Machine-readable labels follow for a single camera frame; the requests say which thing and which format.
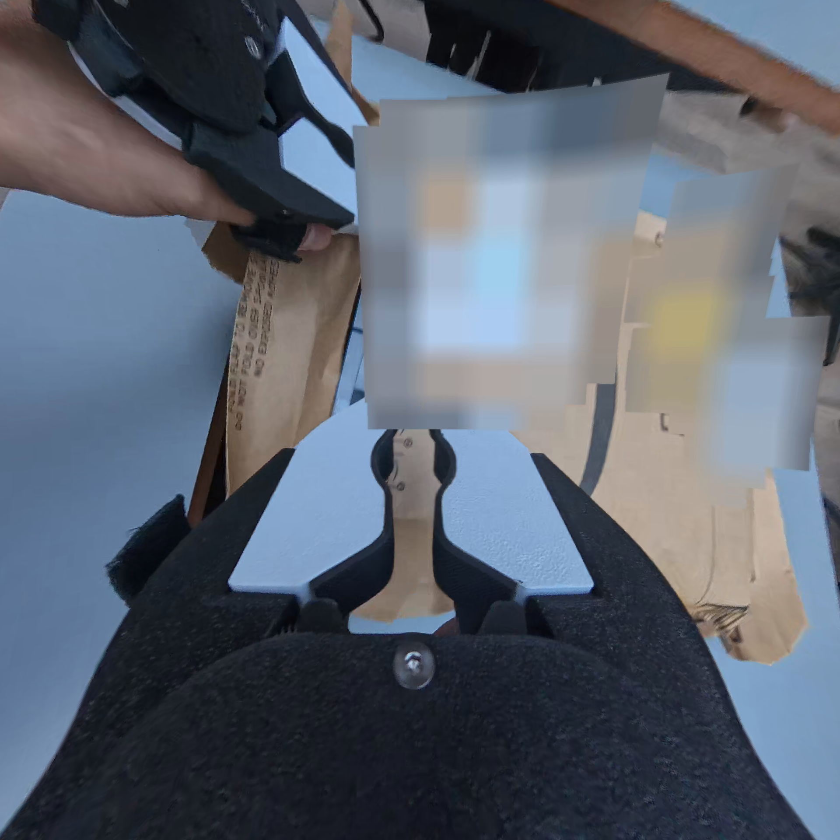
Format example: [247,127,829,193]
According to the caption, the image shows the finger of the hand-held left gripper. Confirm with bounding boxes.
[277,117,357,212]
[266,14,357,127]

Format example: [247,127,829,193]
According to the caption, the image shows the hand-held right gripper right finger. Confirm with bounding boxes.
[430,430,596,598]

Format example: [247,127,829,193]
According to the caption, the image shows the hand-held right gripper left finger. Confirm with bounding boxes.
[227,400,396,597]

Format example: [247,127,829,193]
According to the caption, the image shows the brown paper mailer bag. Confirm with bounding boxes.
[200,217,809,665]

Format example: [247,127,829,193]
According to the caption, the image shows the person's left forearm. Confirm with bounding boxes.
[0,0,83,211]

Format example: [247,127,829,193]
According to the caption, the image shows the grey desk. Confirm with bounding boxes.
[0,13,840,840]

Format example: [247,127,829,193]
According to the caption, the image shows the person's left hand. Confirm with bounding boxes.
[77,77,337,255]

